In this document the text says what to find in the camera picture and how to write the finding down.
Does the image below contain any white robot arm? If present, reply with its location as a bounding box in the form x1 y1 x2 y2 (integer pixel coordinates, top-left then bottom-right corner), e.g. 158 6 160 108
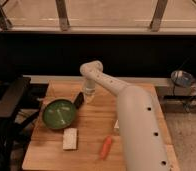
80 61 171 171

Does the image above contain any green round pan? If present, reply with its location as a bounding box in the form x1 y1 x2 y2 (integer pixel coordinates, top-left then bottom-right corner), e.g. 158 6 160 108
42 99 77 130

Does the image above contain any white bottle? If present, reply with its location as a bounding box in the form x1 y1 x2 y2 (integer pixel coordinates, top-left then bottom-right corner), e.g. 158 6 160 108
114 120 119 131

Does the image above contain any white sponge block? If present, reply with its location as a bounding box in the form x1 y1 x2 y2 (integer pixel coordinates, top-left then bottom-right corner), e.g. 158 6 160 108
63 128 77 150

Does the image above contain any orange carrot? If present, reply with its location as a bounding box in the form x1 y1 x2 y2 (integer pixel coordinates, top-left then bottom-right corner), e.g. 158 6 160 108
100 136 112 160

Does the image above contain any black chair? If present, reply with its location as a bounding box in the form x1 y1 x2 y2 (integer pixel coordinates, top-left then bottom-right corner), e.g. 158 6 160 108
0 77 39 171

